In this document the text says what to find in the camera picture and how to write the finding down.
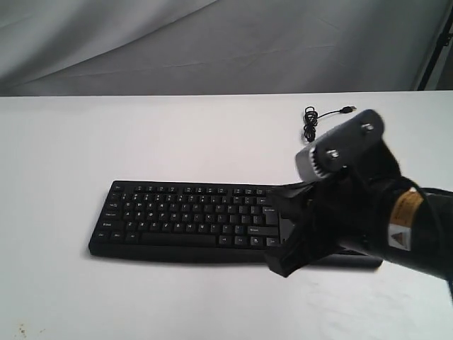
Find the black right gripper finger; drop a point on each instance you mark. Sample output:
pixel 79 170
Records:
pixel 306 245

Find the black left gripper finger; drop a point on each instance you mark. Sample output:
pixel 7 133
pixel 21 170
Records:
pixel 292 201

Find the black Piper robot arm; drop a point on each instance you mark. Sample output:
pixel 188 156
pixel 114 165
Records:
pixel 427 215

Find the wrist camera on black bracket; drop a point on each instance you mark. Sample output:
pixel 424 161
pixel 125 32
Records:
pixel 339 147

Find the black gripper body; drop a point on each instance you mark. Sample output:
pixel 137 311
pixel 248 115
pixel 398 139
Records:
pixel 351 201

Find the black acer keyboard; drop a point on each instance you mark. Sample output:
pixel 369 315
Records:
pixel 193 223

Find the grey backdrop cloth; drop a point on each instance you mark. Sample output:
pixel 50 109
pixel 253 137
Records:
pixel 114 48

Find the black tripod stand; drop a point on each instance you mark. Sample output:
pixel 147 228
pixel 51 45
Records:
pixel 436 72

